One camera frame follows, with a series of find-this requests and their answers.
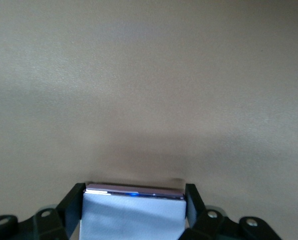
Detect brown table cover sheet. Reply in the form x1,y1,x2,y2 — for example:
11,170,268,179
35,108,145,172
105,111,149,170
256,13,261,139
0,0,298,240

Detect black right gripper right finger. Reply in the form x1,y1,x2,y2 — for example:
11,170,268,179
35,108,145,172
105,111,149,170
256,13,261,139
181,183,282,240

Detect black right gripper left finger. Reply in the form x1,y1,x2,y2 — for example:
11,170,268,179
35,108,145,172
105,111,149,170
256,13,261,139
0,182,87,240

